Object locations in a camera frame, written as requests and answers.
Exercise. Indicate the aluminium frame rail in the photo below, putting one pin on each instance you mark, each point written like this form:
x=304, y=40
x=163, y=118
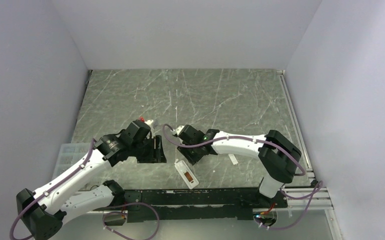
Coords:
x=316, y=203

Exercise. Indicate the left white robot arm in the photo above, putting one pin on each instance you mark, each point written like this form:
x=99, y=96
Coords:
x=46, y=209

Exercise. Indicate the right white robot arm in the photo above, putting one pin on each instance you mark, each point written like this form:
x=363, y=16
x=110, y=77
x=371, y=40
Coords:
x=279, y=156

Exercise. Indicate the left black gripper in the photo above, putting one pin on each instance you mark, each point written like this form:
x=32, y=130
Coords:
x=155, y=155

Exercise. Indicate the white remote control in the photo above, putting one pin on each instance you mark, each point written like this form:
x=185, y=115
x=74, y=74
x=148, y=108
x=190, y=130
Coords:
x=186, y=174

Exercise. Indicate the clear plastic organizer box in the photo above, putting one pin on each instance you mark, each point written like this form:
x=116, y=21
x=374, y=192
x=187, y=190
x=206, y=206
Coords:
x=69, y=154

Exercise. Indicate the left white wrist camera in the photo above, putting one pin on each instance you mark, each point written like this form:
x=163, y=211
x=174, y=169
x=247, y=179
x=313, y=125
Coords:
x=152, y=123

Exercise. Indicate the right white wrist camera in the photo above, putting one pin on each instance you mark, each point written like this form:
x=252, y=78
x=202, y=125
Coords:
x=177, y=130

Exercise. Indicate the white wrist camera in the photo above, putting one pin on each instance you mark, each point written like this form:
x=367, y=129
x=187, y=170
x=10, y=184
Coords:
x=152, y=123
x=177, y=130

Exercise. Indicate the white battery cover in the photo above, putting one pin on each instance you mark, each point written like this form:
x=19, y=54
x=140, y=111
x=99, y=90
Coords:
x=233, y=159

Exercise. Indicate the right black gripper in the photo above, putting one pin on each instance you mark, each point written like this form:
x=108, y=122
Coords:
x=192, y=159

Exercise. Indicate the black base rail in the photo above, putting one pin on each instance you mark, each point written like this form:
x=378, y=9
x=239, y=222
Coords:
x=241, y=203

